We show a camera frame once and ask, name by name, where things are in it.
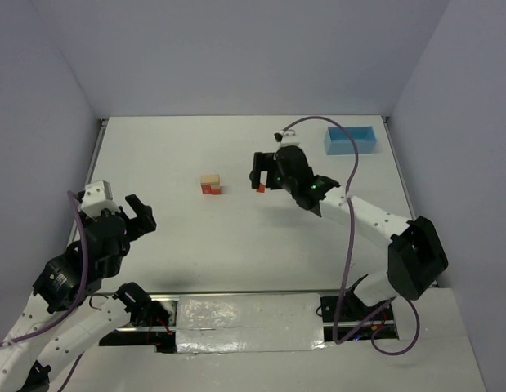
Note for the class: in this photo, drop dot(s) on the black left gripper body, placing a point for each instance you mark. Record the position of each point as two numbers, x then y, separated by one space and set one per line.
127 223

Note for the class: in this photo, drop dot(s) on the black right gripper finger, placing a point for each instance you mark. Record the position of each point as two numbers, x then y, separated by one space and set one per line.
272 180
262 162

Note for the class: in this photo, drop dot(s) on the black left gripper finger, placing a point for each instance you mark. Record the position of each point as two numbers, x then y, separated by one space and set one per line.
144 213
136 228

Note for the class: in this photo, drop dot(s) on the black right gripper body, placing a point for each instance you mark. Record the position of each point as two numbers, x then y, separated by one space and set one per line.
271 168

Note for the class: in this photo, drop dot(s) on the natural wood rectangular block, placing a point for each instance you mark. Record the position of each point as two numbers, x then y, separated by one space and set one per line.
210 179

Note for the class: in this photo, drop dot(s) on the plain red cube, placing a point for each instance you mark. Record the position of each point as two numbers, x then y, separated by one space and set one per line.
206 189

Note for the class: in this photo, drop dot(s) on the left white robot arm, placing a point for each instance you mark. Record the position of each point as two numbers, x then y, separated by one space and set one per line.
33 353

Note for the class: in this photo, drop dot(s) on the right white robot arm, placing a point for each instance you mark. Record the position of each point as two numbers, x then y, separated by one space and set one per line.
415 255

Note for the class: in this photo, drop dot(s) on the silver tape sheet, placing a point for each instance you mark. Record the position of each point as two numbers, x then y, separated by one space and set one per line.
249 324

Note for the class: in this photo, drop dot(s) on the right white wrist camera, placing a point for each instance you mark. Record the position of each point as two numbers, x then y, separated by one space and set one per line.
287 138

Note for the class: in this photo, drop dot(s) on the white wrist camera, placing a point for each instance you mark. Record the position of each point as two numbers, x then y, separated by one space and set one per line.
287 138
97 197

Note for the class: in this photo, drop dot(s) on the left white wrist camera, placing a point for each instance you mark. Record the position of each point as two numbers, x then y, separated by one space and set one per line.
97 197

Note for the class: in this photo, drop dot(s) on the left aluminium table rail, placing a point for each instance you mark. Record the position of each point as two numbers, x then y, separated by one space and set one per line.
77 157

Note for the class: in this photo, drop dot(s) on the aluminium table rail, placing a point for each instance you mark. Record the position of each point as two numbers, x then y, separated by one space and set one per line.
77 157
410 204

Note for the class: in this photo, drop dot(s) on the right aluminium table rail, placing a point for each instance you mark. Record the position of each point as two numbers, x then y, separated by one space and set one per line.
410 204

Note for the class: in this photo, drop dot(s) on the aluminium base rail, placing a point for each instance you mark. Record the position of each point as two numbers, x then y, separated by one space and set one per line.
160 333

